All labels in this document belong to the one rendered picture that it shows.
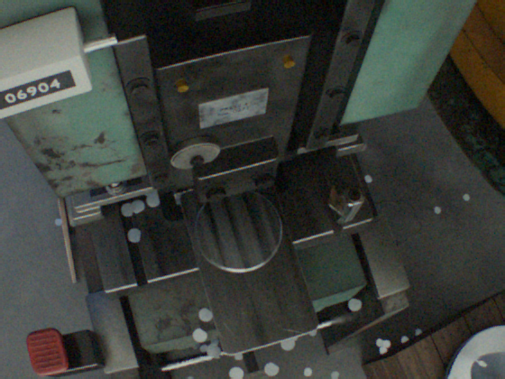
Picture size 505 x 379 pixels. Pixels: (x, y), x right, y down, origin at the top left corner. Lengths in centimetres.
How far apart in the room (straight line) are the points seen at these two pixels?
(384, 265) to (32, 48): 79
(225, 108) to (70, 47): 30
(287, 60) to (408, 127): 136
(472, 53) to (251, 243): 41
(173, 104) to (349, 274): 53
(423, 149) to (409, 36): 138
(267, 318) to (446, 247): 103
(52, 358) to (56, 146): 45
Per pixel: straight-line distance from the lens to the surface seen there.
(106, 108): 45
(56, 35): 33
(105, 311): 98
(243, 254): 83
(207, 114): 59
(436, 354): 133
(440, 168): 186
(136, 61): 43
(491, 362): 129
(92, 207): 93
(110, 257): 93
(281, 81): 58
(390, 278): 101
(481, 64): 75
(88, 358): 91
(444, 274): 175
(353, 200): 87
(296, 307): 83
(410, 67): 55
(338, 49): 49
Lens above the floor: 159
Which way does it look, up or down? 69 degrees down
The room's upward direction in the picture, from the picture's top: 7 degrees clockwise
